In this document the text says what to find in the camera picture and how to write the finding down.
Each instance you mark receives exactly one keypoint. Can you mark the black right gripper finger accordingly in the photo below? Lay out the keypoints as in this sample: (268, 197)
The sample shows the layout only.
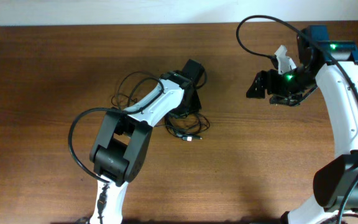
(256, 91)
(261, 78)

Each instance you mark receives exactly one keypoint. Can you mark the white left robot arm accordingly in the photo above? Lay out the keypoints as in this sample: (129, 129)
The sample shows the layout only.
(121, 145)

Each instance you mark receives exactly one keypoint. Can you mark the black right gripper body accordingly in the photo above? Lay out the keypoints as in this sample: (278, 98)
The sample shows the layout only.
(290, 83)

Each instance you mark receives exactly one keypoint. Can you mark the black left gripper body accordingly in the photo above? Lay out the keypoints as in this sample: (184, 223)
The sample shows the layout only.
(190, 101)

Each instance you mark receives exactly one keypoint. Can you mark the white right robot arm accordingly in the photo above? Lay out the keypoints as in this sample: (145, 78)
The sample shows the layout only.
(331, 67)

